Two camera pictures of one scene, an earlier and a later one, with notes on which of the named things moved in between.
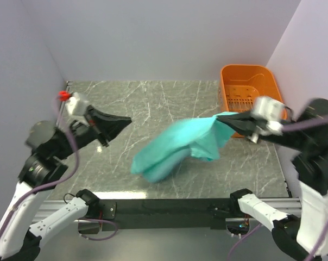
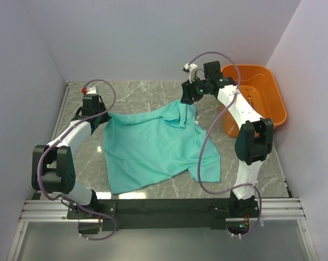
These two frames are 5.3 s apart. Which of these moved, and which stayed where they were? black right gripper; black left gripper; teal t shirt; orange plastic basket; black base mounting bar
Moved: black left gripper; teal t shirt; black right gripper
Stayed: black base mounting bar; orange plastic basket
